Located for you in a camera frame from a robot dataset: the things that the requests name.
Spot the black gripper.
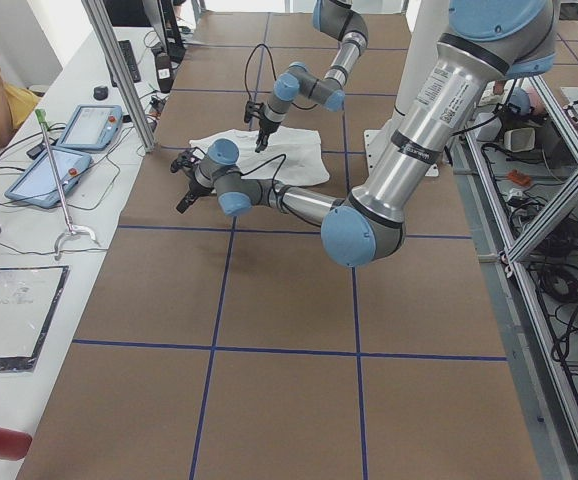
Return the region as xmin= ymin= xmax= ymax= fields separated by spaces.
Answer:
xmin=255 ymin=107 xmax=282 ymax=153
xmin=176 ymin=164 xmax=214 ymax=214

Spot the white long-sleeve printed shirt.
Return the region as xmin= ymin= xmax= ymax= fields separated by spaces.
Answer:
xmin=190 ymin=127 xmax=330 ymax=186

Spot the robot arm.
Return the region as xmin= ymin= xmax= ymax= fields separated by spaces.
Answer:
xmin=171 ymin=1 xmax=560 ymax=267
xmin=245 ymin=0 xmax=368 ymax=153

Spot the upper blue teach pendant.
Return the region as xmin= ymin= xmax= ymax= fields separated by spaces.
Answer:
xmin=57 ymin=104 xmax=123 ymax=151

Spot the blue teach pendant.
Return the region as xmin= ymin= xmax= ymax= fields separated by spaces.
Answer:
xmin=5 ymin=146 xmax=92 ymax=209
xmin=57 ymin=104 xmax=123 ymax=151

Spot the black round mouse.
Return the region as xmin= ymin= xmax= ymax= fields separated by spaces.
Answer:
xmin=93 ymin=85 xmax=109 ymax=101

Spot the lower blue teach pendant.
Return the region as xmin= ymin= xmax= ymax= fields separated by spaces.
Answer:
xmin=5 ymin=146 xmax=92 ymax=209

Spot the black keyboard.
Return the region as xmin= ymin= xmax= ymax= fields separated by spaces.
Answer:
xmin=118 ymin=40 xmax=141 ymax=83

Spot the grabber reacher tool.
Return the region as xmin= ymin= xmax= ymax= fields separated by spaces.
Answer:
xmin=35 ymin=109 xmax=100 ymax=261

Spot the orange connector block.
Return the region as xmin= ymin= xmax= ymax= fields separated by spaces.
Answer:
xmin=506 ymin=169 xmax=532 ymax=187

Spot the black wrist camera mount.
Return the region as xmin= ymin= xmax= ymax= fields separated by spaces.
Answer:
xmin=170 ymin=147 xmax=204 ymax=175

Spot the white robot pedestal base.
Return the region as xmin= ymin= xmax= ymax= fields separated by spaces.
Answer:
xmin=364 ymin=0 xmax=449 ymax=173

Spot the aluminium frame post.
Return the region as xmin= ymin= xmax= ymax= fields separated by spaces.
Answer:
xmin=81 ymin=0 xmax=155 ymax=153

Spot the aluminium extrusion frame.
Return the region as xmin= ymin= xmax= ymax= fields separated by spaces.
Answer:
xmin=460 ymin=76 xmax=578 ymax=479

